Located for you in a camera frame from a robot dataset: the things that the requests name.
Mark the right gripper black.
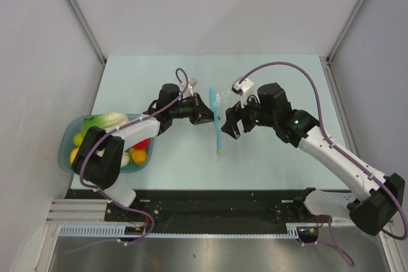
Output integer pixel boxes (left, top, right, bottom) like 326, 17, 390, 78
221, 90, 277, 139

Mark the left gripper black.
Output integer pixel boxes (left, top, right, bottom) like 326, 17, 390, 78
170, 93, 219, 125

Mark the clear zip top bag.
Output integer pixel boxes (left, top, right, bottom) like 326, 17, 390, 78
209, 85, 236, 157

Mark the green lettuce toy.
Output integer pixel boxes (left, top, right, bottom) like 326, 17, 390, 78
80, 112, 129, 135

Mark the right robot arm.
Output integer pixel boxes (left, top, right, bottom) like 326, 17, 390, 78
221, 79, 405, 236

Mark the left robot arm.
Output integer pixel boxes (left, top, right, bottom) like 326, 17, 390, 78
71, 83, 214, 221

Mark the red apple toy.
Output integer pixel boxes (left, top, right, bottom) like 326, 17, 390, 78
132, 138, 150, 150

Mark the orange fruit toy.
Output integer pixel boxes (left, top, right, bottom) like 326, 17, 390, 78
129, 147, 148, 166

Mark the white cauliflower toy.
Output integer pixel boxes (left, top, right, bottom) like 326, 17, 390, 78
120, 152, 131, 168

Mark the yellow lemon toy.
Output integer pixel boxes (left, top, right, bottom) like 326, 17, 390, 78
73, 132, 84, 147
69, 147, 79, 164

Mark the teal plastic tray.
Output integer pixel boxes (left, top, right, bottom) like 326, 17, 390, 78
58, 115, 154, 173

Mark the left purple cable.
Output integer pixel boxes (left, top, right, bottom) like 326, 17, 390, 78
62, 68, 189, 255

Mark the purple cable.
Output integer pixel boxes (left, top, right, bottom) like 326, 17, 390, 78
62, 68, 189, 255
238, 61, 404, 268

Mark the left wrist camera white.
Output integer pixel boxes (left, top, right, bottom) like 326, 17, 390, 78
179, 78, 198, 97

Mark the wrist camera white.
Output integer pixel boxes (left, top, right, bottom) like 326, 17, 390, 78
231, 78, 254, 108
179, 78, 198, 97

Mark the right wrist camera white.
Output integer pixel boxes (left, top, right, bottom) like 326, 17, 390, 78
231, 78, 254, 108

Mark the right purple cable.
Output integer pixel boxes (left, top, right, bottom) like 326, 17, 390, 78
238, 61, 404, 268

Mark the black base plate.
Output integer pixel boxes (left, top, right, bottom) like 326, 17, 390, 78
65, 189, 334, 235

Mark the white cable duct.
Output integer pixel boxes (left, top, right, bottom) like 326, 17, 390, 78
59, 224, 299, 240

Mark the aluminium frame rail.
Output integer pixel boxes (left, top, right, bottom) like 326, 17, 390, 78
47, 199, 108, 224

